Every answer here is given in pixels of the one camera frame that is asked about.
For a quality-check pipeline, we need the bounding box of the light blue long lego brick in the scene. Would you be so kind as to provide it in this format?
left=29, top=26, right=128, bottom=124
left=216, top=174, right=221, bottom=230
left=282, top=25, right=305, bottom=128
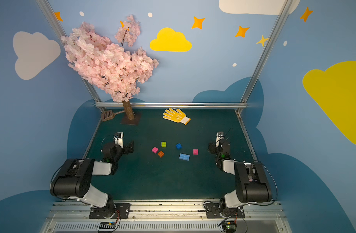
left=179, top=153, right=190, bottom=161

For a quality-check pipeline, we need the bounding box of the dark blue small lego brick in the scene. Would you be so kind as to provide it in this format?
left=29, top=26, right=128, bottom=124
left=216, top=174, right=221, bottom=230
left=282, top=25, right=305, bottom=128
left=176, top=143, right=182, bottom=150

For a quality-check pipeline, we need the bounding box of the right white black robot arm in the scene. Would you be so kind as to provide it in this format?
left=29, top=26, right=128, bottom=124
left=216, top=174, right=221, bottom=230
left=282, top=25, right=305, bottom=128
left=204, top=139, right=274, bottom=217

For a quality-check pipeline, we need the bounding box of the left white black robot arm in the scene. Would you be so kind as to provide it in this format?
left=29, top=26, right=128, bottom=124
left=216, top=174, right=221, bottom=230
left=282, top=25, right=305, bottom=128
left=50, top=141, right=134, bottom=219

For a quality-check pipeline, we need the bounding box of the orange small lego brick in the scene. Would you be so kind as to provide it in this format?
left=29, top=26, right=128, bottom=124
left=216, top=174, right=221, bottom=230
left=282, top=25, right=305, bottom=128
left=158, top=151, right=164, bottom=158

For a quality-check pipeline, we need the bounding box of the brown toy shovel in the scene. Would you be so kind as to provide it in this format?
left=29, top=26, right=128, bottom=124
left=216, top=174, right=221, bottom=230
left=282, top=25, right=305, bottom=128
left=101, top=110, right=124, bottom=122

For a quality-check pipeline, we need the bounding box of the yellow work glove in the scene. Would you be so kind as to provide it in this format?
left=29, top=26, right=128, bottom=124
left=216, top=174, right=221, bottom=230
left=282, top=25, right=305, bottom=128
left=163, top=108, right=191, bottom=125

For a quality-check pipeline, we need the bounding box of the pink cherry blossom tree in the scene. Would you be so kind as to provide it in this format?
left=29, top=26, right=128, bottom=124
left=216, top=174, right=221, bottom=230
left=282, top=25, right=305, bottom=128
left=61, top=15, right=159, bottom=123

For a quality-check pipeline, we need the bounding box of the right circuit board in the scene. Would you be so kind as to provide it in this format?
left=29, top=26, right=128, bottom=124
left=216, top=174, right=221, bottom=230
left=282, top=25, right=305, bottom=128
left=221, top=221, right=237, bottom=233

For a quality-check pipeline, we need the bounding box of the circuit board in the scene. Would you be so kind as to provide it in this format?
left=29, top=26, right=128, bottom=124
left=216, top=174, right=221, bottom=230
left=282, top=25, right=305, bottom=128
left=98, top=221, right=116, bottom=233
left=221, top=221, right=237, bottom=233

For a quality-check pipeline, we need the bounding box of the left circuit board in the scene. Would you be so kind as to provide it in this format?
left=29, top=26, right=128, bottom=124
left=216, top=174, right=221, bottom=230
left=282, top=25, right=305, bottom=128
left=98, top=221, right=116, bottom=233

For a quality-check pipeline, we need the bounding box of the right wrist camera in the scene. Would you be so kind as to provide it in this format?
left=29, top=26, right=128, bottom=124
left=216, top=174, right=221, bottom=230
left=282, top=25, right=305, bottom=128
left=215, top=131, right=224, bottom=147

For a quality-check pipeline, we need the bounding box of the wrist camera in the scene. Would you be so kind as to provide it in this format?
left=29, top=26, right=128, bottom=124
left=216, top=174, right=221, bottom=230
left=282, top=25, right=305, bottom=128
left=215, top=131, right=224, bottom=147
left=113, top=132, right=124, bottom=148

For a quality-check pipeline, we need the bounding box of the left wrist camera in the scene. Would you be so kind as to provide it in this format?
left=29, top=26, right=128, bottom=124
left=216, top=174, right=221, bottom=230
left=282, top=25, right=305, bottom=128
left=113, top=132, right=124, bottom=148

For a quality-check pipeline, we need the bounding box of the aluminium frame rear bar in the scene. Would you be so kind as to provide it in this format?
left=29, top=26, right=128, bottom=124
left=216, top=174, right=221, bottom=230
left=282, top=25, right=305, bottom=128
left=94, top=101, right=248, bottom=109

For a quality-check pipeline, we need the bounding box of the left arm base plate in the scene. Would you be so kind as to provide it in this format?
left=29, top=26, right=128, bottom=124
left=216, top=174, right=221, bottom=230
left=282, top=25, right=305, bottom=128
left=89, top=203, right=130, bottom=219

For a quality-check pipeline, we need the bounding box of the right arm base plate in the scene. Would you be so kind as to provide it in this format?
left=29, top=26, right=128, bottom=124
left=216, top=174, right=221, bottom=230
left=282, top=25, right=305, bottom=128
left=203, top=202, right=245, bottom=218

